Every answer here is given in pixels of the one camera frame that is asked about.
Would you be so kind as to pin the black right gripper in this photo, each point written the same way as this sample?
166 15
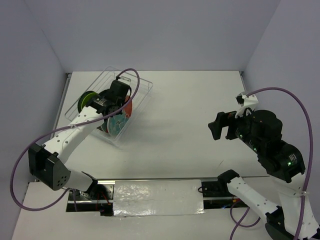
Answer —
222 118

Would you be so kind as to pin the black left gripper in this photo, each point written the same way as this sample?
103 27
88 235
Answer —
122 101

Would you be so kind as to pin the red teal floral plate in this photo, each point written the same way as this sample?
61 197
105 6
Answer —
128 110

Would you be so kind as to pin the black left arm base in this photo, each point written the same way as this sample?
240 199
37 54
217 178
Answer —
101 203

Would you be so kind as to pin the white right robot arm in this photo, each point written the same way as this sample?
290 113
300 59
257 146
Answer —
261 131

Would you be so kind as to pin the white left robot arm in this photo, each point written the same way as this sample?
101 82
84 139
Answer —
47 161

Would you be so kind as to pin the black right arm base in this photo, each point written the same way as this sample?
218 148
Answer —
216 196

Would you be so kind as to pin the lime green plate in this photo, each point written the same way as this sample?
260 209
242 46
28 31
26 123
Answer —
84 98

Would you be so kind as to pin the silver foil sheet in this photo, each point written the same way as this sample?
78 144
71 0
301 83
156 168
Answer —
157 198

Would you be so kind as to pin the clear wire dish rack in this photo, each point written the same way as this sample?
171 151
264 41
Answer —
139 96

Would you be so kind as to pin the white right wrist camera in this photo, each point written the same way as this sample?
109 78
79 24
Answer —
247 104

